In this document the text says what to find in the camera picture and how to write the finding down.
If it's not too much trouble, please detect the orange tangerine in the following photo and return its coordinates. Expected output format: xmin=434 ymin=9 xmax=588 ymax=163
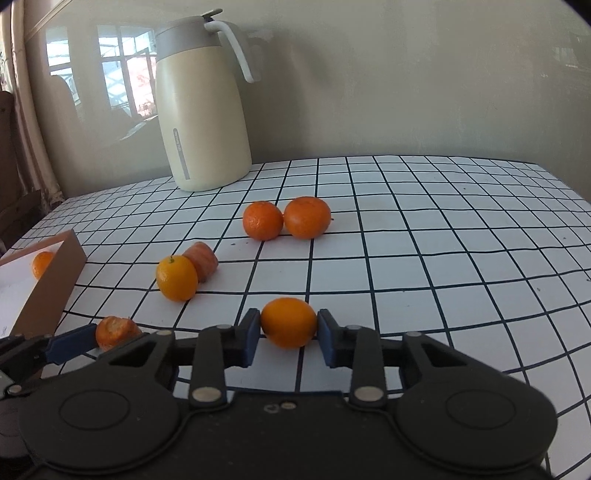
xmin=243 ymin=200 xmax=284 ymax=241
xmin=283 ymin=196 xmax=332 ymax=240

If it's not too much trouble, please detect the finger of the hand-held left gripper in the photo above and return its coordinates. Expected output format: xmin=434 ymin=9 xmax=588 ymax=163
xmin=0 ymin=324 xmax=99 ymax=386

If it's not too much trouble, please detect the beige patterned curtain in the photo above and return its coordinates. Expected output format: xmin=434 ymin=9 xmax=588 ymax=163
xmin=0 ymin=9 xmax=64 ymax=213

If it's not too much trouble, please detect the dark wooden sofa frame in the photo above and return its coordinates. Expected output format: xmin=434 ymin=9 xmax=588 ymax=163
xmin=0 ymin=90 xmax=43 ymax=252

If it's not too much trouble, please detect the small orange mandarin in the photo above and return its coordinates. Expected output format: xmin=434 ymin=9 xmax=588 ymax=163
xmin=32 ymin=251 xmax=56 ymax=280
xmin=260 ymin=297 xmax=318 ymax=350

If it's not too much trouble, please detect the white checked tablecloth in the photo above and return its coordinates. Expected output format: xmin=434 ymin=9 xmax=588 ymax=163
xmin=0 ymin=154 xmax=591 ymax=478

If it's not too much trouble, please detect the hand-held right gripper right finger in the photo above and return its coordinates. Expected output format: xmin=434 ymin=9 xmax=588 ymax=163
xmin=317 ymin=308 xmax=481 ymax=409

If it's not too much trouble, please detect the cream thermos jug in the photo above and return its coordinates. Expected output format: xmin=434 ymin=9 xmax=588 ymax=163
xmin=154 ymin=8 xmax=262 ymax=193

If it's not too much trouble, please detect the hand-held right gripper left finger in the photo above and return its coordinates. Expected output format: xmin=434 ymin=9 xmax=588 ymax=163
xmin=97 ymin=308 xmax=262 ymax=411

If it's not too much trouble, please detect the brown cardboard box tray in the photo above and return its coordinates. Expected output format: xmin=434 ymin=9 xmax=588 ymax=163
xmin=0 ymin=229 xmax=88 ymax=340

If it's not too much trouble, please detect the yellowish orange mandarin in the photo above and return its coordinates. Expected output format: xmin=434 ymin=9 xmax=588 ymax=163
xmin=156 ymin=255 xmax=199 ymax=302

